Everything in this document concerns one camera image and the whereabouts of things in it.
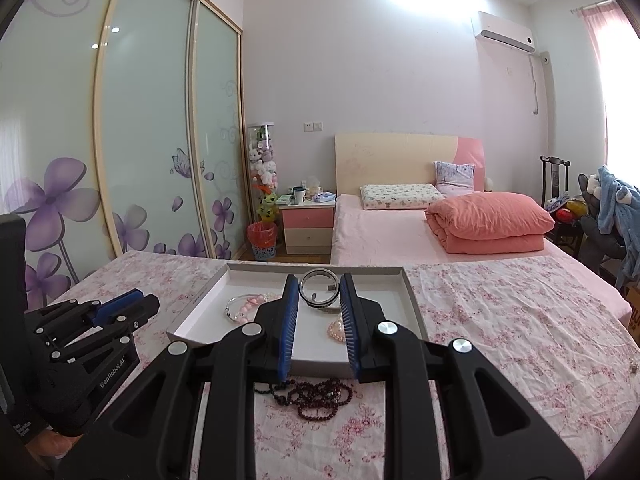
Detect black bead bracelet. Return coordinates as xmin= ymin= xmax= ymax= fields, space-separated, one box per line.
xmin=252 ymin=379 xmax=296 ymax=406

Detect wall switch plate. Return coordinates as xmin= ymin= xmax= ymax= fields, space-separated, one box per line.
xmin=303 ymin=122 xmax=323 ymax=132

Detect blue plush garment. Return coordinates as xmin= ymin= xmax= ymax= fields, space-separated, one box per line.
xmin=578 ymin=166 xmax=639 ymax=289

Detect dark red bead necklace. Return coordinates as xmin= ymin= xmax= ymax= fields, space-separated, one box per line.
xmin=286 ymin=378 xmax=357 ymax=424

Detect beige pink headboard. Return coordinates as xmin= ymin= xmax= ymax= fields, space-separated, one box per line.
xmin=334 ymin=132 xmax=485 ymax=195

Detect person's left hand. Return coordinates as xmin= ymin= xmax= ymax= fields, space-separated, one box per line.
xmin=26 ymin=429 xmax=80 ymax=457

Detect pink quartz bead bracelet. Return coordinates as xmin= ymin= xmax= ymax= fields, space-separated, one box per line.
xmin=223 ymin=292 xmax=271 ymax=323

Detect floral white pillow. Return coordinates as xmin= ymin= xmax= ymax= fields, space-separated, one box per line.
xmin=360 ymin=183 xmax=445 ymax=210

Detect pink curtain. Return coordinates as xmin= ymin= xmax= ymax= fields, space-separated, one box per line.
xmin=576 ymin=0 xmax=634 ymax=60

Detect white wall air conditioner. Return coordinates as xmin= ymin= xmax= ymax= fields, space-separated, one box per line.
xmin=473 ymin=12 xmax=536 ymax=54

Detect pink mattress bed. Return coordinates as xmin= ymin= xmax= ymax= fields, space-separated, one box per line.
xmin=331 ymin=194 xmax=631 ymax=324

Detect pink bedside cabinet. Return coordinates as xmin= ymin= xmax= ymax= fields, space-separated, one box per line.
xmin=280 ymin=200 xmax=336 ymax=255

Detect dark wooden chair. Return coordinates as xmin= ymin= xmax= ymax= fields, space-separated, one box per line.
xmin=539 ymin=155 xmax=584 ymax=256

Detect red waste basket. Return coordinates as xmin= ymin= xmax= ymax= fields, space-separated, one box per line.
xmin=246 ymin=221 xmax=278 ymax=261

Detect pink pearl bracelet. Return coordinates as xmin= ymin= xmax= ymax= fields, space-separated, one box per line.
xmin=325 ymin=309 xmax=352 ymax=345

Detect folded coral duvet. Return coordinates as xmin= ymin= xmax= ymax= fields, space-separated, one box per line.
xmin=424 ymin=192 xmax=555 ymax=255

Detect thin silver bangle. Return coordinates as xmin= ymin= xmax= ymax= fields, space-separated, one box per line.
xmin=298 ymin=268 xmax=340 ymax=311

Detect small lilac pillow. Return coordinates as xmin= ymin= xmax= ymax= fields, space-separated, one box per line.
xmin=434 ymin=160 xmax=475 ymax=196

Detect pink floral bedsheet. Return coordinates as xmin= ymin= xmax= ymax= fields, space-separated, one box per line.
xmin=49 ymin=249 xmax=634 ymax=480

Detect plush toy display tube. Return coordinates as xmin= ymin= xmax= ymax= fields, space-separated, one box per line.
xmin=247 ymin=122 xmax=278 ymax=222

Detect sliding glass flower wardrobe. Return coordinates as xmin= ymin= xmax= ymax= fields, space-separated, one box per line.
xmin=1 ymin=0 xmax=247 ymax=310

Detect grey cardboard tray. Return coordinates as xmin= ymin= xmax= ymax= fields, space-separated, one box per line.
xmin=167 ymin=262 xmax=426 ymax=378

